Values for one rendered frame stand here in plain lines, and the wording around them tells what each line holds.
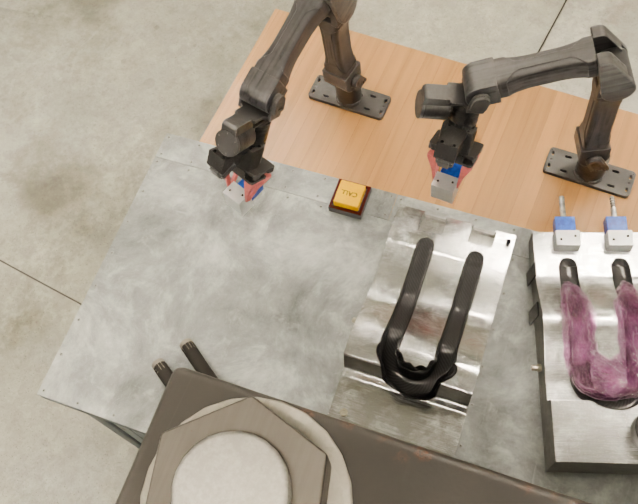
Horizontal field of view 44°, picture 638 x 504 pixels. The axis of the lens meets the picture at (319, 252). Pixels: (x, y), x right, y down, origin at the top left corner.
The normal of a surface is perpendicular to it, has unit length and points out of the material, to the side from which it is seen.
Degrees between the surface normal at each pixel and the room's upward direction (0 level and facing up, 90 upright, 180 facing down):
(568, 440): 0
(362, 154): 0
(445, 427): 0
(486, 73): 15
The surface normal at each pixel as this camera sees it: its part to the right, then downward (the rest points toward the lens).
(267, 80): -0.25, -0.16
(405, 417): -0.08, -0.42
